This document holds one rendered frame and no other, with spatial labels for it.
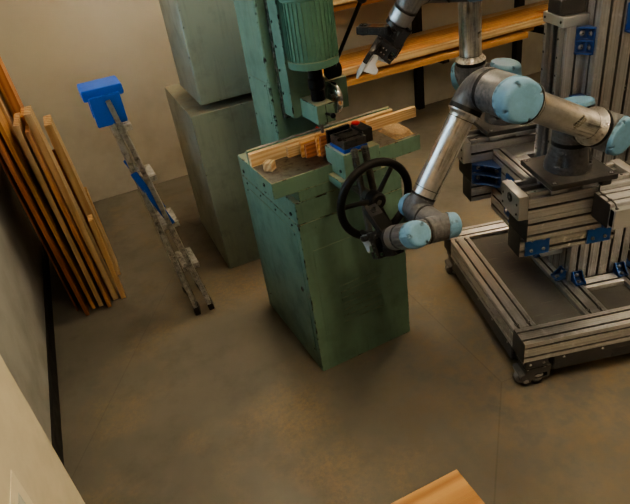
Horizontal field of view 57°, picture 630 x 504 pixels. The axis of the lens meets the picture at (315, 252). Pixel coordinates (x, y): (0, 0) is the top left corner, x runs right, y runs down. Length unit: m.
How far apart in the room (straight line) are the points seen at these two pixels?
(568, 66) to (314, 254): 1.08
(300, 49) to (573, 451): 1.62
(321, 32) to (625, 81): 1.04
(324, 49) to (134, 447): 1.62
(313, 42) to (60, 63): 2.50
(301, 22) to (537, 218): 1.00
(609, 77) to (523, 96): 0.67
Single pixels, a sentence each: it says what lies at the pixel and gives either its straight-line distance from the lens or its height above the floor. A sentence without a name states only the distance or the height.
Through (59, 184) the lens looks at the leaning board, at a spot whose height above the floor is 0.70.
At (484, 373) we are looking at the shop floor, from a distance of 2.44.
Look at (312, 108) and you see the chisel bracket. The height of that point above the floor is 1.05.
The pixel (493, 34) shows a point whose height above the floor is 0.59.
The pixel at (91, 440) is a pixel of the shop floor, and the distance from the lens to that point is 2.55.
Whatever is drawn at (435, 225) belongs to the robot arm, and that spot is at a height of 0.88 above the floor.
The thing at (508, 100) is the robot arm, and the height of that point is 1.20.
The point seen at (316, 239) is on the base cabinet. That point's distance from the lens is 2.11.
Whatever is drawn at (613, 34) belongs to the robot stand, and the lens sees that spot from 2.19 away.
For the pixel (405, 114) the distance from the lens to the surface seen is 2.32.
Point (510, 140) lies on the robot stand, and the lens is 2.49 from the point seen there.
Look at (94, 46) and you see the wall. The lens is 4.20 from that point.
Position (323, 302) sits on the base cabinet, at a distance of 2.26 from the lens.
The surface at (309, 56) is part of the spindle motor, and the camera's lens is 1.99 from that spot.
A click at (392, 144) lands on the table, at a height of 0.90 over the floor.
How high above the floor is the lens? 1.72
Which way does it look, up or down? 32 degrees down
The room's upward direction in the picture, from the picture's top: 9 degrees counter-clockwise
